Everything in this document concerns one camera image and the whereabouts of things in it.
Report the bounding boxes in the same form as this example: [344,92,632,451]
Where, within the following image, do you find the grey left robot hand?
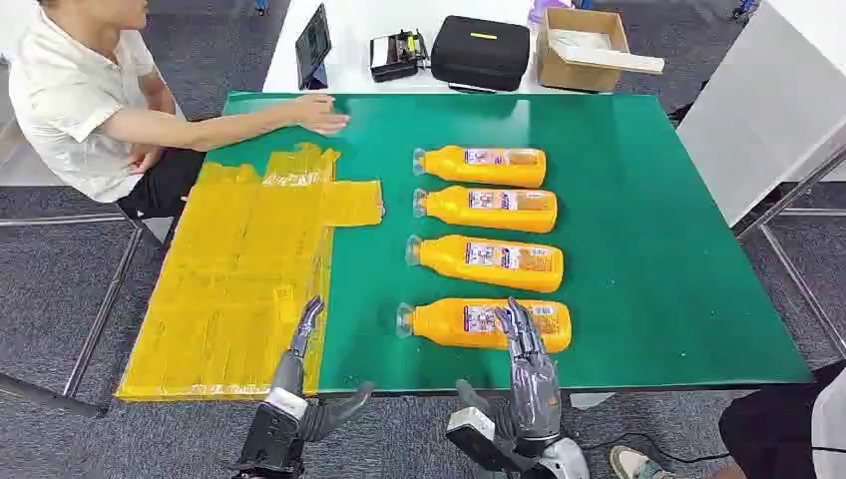
[266,296,376,443]

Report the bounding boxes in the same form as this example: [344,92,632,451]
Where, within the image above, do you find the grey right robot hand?
[455,297,564,458]

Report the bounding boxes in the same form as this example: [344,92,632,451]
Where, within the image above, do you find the orange drink bottle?
[404,234,565,294]
[395,297,573,354]
[412,186,559,235]
[412,145,548,190]

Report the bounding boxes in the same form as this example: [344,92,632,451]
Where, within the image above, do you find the white paper tag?
[569,393,616,411]

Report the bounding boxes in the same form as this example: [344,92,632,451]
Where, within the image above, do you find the yellow plastic sheet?
[115,142,386,403]

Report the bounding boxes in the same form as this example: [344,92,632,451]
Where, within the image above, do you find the green table mat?
[205,91,813,395]

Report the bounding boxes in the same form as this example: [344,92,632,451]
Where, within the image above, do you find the person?
[608,366,846,479]
[7,0,350,221]

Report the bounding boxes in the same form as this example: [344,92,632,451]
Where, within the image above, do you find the person's hand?
[128,144,164,176]
[290,93,351,138]

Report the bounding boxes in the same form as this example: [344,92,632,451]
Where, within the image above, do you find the black tablet on stand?
[294,3,333,91]

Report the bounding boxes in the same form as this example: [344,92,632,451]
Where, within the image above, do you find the open cardboard box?
[535,7,666,94]

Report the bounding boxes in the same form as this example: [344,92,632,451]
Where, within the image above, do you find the black label printer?
[368,29,431,84]

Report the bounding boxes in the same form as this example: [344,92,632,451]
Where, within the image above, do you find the black carrying case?
[430,15,532,93]

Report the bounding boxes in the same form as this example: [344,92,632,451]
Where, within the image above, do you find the white foam slab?
[548,28,666,75]

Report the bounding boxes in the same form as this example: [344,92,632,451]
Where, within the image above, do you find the white side table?
[676,0,846,230]

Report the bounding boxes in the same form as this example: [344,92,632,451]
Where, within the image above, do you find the purple plastic object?
[526,0,574,31]

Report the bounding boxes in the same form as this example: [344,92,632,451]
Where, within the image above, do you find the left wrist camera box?
[263,387,309,422]

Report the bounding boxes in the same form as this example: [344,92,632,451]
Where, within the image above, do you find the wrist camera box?
[446,407,530,475]
[263,387,309,422]

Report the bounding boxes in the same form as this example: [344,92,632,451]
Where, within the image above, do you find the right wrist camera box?
[446,407,530,475]

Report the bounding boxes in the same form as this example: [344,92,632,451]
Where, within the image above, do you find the black floor cable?
[581,432,729,465]

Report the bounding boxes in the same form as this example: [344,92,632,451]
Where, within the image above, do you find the metal table frame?
[0,211,180,420]
[733,148,846,358]

